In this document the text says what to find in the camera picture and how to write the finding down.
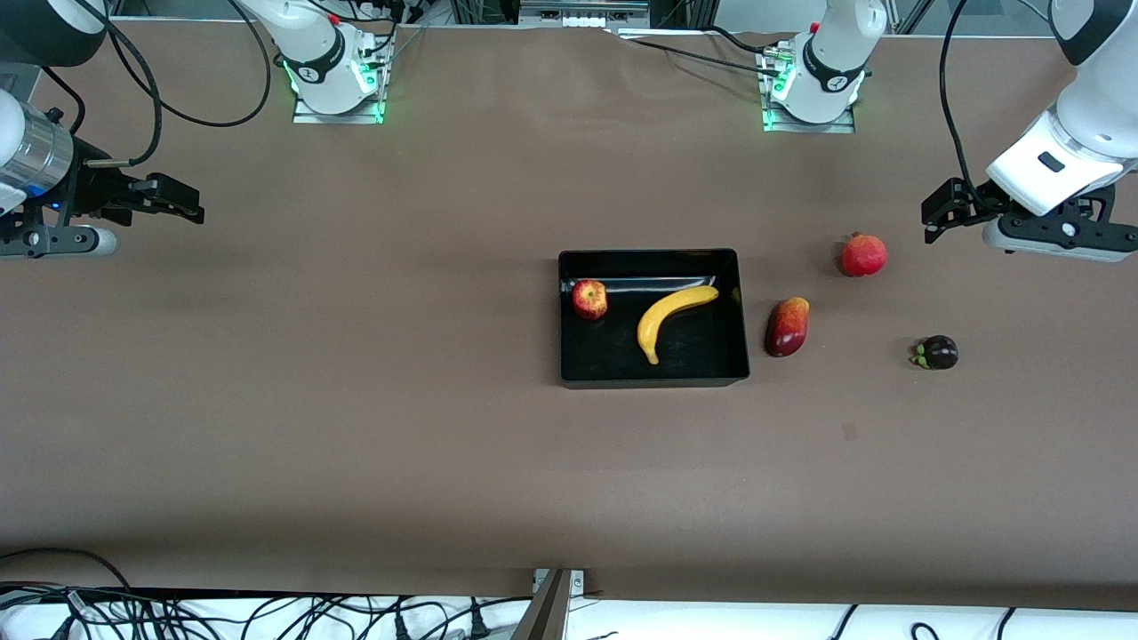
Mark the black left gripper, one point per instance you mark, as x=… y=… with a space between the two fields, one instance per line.
x=971 y=201

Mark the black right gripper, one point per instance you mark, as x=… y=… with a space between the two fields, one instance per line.
x=92 y=190

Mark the black rectangular plastic tray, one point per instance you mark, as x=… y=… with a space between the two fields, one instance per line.
x=702 y=348

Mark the yellow banana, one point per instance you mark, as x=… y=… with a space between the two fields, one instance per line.
x=658 y=320

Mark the red yellow apple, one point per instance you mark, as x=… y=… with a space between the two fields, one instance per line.
x=589 y=300

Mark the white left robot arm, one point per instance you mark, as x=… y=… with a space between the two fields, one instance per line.
x=820 y=102

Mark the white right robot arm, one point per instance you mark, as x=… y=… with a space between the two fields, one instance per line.
x=329 y=67

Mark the red pomegranate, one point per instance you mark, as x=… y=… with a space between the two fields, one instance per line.
x=864 y=256

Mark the dark purple mangosteen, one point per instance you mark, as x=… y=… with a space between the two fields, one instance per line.
x=939 y=353

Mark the red yellow mango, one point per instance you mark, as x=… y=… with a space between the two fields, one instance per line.
x=788 y=329

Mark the brown table cover sheet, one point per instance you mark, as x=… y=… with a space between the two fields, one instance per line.
x=356 y=444

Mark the grey device with ports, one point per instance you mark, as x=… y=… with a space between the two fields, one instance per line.
x=582 y=9

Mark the aluminium profile bar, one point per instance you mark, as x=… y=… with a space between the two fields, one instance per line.
x=547 y=613

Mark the right arm wrist camera bar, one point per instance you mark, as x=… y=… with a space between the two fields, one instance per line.
x=71 y=242

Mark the arm wrist camera bar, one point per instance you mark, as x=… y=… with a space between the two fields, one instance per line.
x=71 y=242
x=1058 y=244

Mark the left arm wrist camera bar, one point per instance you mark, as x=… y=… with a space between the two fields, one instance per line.
x=1058 y=244

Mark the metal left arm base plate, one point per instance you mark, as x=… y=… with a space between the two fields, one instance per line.
x=840 y=127

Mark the aluminium extrusion post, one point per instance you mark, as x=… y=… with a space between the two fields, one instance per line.
x=914 y=16

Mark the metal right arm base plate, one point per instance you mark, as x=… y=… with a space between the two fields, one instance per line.
x=356 y=118

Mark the small metal bracket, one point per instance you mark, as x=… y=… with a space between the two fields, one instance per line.
x=576 y=582

